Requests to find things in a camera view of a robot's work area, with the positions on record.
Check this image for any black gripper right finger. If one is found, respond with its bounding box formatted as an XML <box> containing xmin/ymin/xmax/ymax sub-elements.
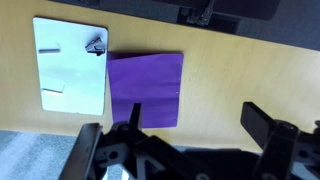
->
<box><xmin>240</xmin><ymin>101</ymin><xmax>320</xmax><ymax>180</ymax></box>

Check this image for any silver binder clip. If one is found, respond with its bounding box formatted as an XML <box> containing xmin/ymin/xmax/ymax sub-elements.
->
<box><xmin>84</xmin><ymin>37</ymin><xmax>107</xmax><ymax>57</ymax></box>

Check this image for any purple cloth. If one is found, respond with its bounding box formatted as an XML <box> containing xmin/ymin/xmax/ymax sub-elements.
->
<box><xmin>106</xmin><ymin>51</ymin><xmax>185</xmax><ymax>129</ymax></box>

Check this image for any white rectangular board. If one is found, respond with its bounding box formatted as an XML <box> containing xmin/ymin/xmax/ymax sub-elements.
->
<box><xmin>32</xmin><ymin>16</ymin><xmax>109</xmax><ymax>117</ymax></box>

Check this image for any black perforated breadboard table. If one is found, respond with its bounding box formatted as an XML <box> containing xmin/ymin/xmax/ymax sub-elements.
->
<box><xmin>49</xmin><ymin>0</ymin><xmax>320</xmax><ymax>51</ymax></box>

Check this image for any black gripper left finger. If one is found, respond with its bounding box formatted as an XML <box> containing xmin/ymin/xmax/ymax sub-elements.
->
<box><xmin>59</xmin><ymin>102</ymin><xmax>188</xmax><ymax>180</ymax></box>

